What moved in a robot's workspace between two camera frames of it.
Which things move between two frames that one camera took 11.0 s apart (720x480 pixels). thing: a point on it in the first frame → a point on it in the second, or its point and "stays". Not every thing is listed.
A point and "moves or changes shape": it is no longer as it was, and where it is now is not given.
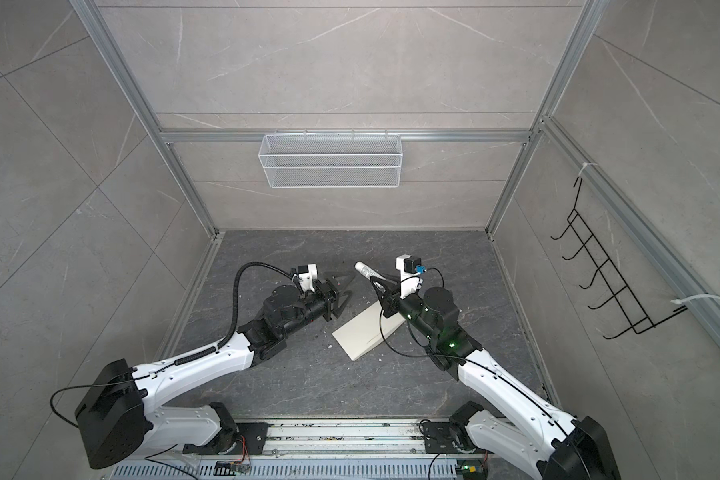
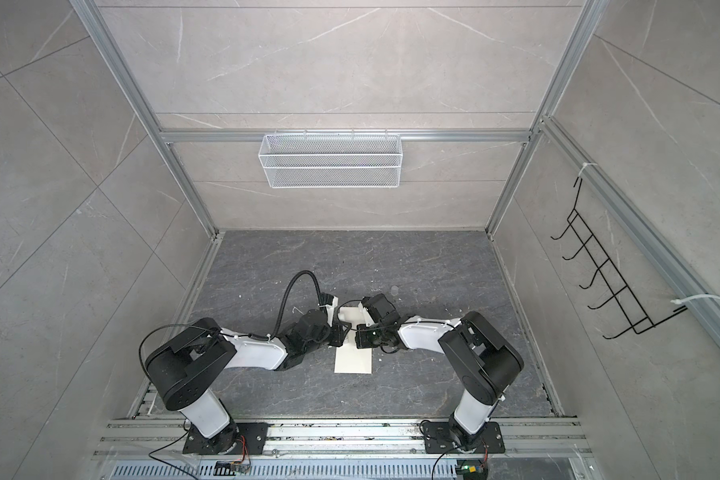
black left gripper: x=333 y=290 → x=341 y=332
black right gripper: x=391 y=302 → x=361 y=337
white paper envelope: x=359 y=335 moves or changes shape
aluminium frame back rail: x=231 y=133 stays
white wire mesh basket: x=332 y=160 stays
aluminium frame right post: x=590 y=14 stays
